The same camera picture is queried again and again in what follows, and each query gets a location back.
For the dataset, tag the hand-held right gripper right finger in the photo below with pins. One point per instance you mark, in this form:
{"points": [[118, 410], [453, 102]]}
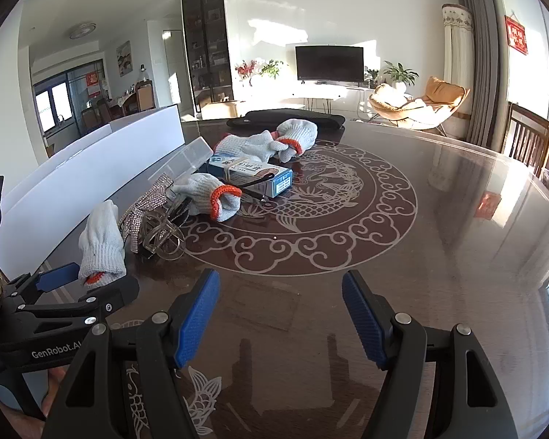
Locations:
{"points": [[363, 320]]}

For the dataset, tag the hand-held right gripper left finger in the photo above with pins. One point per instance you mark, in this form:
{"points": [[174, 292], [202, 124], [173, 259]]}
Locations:
{"points": [[199, 315]]}

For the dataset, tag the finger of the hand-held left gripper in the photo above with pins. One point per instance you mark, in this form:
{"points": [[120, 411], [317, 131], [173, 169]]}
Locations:
{"points": [[57, 276], [114, 295]]}

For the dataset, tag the white knit work glove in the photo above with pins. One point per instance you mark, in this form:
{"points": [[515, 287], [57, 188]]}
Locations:
{"points": [[242, 145], [101, 242], [201, 192], [297, 130]]}

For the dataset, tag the metal hair clip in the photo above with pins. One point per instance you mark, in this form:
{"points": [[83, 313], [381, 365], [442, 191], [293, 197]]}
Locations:
{"points": [[162, 238]]}

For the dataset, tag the rhinestone hair clips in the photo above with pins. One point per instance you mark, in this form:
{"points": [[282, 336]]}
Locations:
{"points": [[142, 210]]}

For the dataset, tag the white storage container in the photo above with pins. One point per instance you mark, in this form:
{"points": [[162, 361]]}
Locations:
{"points": [[73, 169]]}

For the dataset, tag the black framed safety glasses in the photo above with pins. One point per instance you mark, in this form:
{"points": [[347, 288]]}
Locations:
{"points": [[251, 184]]}

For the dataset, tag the blue cardboard box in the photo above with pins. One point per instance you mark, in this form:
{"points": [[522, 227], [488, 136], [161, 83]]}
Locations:
{"points": [[279, 183]]}

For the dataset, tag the clear plastic box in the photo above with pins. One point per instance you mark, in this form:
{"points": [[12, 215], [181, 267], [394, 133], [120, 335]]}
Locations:
{"points": [[192, 153]]}

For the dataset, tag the person's left hand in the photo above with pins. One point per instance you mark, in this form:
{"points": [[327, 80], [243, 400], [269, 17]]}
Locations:
{"points": [[55, 388]]}

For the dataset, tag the dark framed window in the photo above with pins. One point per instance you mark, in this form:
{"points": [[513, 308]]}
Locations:
{"points": [[50, 107]]}

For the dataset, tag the dining table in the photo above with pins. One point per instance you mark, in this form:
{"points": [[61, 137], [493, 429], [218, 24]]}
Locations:
{"points": [[121, 105]]}

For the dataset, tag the red door poster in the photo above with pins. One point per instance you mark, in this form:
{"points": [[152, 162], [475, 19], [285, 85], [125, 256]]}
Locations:
{"points": [[93, 84]]}

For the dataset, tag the wooden dining chair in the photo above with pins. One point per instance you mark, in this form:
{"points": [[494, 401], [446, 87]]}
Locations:
{"points": [[145, 96]]}

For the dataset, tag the brown cardboard box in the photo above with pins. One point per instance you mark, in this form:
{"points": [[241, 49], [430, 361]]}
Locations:
{"points": [[224, 109]]}

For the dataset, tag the folded black cloth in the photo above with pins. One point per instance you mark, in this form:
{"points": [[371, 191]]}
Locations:
{"points": [[265, 116]]}

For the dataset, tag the white television stand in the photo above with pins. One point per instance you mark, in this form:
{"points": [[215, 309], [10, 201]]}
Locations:
{"points": [[329, 91]]}

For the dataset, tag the orange lounge chair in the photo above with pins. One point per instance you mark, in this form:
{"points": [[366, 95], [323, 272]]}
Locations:
{"points": [[439, 93]]}

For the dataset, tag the small potted plant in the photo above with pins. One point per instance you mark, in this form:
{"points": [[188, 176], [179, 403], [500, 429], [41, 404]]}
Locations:
{"points": [[371, 75]]}

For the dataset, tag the round ceiling light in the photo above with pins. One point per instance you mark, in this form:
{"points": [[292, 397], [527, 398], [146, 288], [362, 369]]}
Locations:
{"points": [[82, 30]]}

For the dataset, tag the large potted green plant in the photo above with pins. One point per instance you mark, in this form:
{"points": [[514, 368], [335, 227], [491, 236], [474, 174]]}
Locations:
{"points": [[398, 73]]}

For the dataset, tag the red flower bouquet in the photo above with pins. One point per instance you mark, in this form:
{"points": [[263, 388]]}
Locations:
{"points": [[245, 69]]}

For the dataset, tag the green leafy table plant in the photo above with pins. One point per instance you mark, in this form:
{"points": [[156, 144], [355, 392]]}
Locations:
{"points": [[272, 68]]}

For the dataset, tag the flat screen television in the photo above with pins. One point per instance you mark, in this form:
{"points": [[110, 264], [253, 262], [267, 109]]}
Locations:
{"points": [[329, 63]]}

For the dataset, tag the dark glass display cabinet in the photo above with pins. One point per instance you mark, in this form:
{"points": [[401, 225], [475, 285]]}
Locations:
{"points": [[206, 45]]}

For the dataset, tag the grey curtain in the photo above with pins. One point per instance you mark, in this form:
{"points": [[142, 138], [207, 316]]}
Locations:
{"points": [[480, 55]]}

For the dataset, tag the covered standing air conditioner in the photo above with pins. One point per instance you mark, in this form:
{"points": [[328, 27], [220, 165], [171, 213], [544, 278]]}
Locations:
{"points": [[457, 45]]}

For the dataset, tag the framed wall painting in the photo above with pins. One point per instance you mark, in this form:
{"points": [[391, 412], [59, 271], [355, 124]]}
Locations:
{"points": [[124, 58]]}

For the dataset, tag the red wall hanging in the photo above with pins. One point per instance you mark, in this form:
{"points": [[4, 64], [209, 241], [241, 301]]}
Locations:
{"points": [[516, 35]]}

